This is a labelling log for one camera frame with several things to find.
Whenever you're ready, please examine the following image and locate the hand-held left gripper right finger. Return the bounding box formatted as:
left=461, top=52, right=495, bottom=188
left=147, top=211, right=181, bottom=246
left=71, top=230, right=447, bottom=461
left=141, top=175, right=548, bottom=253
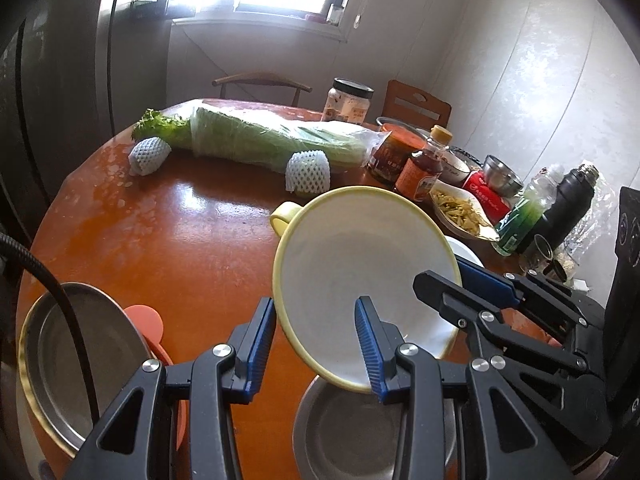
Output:
left=353, top=296, right=576, bottom=480

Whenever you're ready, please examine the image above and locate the clear plastic bag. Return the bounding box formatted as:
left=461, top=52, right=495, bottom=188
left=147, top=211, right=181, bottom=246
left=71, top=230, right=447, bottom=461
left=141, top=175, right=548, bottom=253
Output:
left=565, top=170, right=621, bottom=266

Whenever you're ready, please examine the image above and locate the wrapped napa cabbage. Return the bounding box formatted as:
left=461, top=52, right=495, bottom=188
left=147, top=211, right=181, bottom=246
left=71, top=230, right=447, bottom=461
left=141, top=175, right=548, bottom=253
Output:
left=189, top=105, right=381, bottom=176

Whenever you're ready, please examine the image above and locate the green plastic bottle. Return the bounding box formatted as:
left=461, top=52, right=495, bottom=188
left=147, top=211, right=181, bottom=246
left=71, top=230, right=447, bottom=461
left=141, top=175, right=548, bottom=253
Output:
left=492, top=165, right=566, bottom=257

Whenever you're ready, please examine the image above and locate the black cable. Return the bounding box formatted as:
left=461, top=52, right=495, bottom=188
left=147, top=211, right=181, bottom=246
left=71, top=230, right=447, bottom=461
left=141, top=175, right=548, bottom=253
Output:
left=0, top=234, right=101, bottom=423

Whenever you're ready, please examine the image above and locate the green leaf lettuce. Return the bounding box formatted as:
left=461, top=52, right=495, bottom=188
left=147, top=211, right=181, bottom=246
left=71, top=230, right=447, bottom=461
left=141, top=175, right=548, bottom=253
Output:
left=131, top=108, right=193, bottom=151

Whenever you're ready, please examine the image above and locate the fruit in white foam net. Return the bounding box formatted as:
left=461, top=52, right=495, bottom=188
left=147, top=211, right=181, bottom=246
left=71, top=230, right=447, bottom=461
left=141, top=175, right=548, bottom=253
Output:
left=285, top=150, right=332, bottom=197
left=128, top=137, right=172, bottom=177

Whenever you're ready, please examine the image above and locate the red and white bowl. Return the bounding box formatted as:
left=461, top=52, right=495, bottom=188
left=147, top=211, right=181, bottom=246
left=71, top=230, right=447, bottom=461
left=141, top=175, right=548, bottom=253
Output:
left=444, top=236, right=485, bottom=267

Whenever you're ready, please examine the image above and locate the yellow bowl with handles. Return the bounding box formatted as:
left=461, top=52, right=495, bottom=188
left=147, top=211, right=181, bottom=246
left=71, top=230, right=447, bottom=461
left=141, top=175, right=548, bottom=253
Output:
left=270, top=186, right=463, bottom=394

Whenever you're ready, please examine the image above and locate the wooden chair with curved back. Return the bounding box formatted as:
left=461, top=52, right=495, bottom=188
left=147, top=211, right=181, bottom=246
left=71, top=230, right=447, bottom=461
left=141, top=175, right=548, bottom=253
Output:
left=211, top=72, right=313, bottom=107

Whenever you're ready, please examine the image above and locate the clear glass cup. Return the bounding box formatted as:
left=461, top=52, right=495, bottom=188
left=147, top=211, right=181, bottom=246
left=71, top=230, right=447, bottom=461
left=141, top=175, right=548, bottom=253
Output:
left=522, top=233, right=555, bottom=271

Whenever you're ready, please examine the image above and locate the yellow shell-shaped plate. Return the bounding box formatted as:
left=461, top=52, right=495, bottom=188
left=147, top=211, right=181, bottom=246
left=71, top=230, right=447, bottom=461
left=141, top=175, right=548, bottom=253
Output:
left=17, top=285, right=83, bottom=458

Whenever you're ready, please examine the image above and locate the glass jar with black lid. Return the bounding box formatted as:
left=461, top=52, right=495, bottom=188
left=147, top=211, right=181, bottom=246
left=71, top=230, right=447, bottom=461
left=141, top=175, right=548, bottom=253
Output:
left=322, top=77, right=375, bottom=126

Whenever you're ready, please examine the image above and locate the red tissue box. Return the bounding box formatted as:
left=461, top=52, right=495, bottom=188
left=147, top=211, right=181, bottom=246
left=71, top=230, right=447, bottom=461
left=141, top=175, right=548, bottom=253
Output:
left=461, top=170, right=513, bottom=226

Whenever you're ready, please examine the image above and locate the small white bowl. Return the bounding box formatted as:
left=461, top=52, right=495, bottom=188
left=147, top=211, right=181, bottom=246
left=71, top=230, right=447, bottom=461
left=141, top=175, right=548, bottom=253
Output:
left=442, top=146, right=472, bottom=183

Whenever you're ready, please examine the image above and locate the pink plate with ears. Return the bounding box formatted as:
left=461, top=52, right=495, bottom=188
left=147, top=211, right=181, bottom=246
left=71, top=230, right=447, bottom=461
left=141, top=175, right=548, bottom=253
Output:
left=122, top=304, right=188, bottom=453

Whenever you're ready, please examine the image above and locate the black thermos flask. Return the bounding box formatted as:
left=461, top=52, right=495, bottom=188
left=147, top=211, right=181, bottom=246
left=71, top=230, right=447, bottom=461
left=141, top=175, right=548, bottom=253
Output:
left=520, top=161, right=601, bottom=256

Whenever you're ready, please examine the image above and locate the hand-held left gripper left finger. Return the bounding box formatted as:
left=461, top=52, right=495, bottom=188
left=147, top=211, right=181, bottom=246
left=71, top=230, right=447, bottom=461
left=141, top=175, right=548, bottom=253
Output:
left=62, top=296, right=277, bottom=480

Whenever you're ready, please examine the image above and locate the plate of shredded food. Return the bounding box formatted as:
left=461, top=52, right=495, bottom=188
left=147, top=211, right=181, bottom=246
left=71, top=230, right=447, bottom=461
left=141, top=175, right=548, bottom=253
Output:
left=429, top=180, right=501, bottom=242

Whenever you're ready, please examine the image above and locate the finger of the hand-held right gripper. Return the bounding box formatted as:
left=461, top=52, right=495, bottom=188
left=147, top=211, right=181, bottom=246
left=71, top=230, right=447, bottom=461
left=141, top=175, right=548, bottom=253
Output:
left=412, top=270, right=613, bottom=448
left=454, top=256, right=593, bottom=341

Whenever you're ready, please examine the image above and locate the sauce bottle with orange cap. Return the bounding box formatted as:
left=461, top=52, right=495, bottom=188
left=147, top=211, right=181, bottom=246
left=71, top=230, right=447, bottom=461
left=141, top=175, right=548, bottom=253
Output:
left=394, top=125, right=453, bottom=196

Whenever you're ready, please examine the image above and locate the red sauce jar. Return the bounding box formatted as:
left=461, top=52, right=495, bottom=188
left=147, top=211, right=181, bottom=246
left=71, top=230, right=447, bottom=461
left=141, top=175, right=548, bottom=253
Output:
left=366, top=125, right=426, bottom=184

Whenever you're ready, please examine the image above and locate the wooden chair with slotted back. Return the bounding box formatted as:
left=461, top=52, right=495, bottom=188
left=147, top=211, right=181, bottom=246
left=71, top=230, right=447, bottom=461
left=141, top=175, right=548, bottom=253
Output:
left=381, top=79, right=452, bottom=128

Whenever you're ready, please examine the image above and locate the grey refrigerator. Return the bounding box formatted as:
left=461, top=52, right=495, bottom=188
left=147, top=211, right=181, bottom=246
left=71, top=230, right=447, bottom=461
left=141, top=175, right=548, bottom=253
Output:
left=0, top=0, right=173, bottom=241

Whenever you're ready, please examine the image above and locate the large steel bowl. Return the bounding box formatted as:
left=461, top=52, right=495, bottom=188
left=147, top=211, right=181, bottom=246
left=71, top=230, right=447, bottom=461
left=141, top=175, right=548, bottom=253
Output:
left=292, top=375, right=458, bottom=480

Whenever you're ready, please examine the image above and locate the small steel bowl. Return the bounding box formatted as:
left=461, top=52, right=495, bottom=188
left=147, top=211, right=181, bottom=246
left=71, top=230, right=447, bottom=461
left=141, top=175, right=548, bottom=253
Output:
left=482, top=155, right=525, bottom=197

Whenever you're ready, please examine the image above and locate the round steel plate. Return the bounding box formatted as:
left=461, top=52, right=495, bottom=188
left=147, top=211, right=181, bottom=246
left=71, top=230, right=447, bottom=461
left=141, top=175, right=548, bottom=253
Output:
left=24, top=282, right=156, bottom=453

